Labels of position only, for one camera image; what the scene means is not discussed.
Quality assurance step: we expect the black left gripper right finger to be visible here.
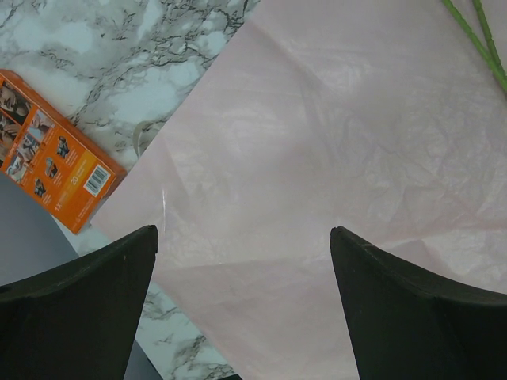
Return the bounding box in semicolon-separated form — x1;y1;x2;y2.
330;227;506;379

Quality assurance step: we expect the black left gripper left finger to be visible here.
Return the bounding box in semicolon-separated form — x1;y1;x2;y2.
1;226;158;379

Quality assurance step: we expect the cream ribbon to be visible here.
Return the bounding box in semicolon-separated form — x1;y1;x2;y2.
132;121;164;158

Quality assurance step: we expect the pink wrapping paper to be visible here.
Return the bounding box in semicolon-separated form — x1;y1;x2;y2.
92;1;506;379

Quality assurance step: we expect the pink flower bouquet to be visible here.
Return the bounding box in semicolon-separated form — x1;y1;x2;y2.
440;0;506;94

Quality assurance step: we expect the orange cardboard box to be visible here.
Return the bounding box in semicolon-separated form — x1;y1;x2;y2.
1;70;127;234

